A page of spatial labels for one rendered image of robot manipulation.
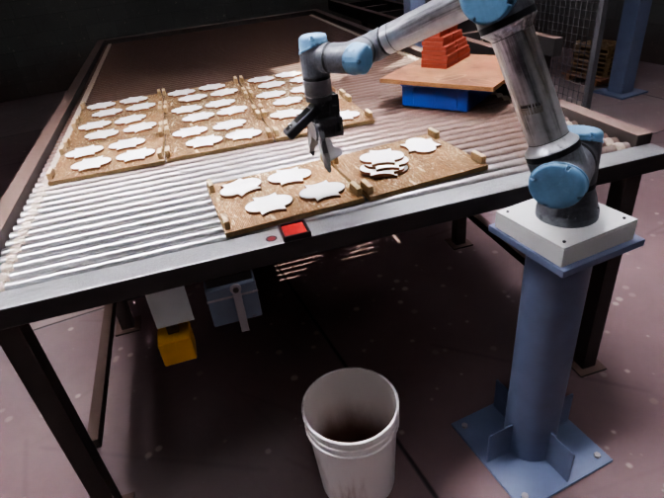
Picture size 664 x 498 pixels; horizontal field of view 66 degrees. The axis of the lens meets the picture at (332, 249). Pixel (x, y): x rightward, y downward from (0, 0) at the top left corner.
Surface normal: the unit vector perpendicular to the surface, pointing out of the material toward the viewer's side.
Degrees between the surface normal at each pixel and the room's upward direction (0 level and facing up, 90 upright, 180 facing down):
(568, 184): 97
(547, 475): 0
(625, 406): 0
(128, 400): 0
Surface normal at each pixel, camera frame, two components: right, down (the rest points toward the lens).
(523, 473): -0.10, -0.84
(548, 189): -0.47, 0.60
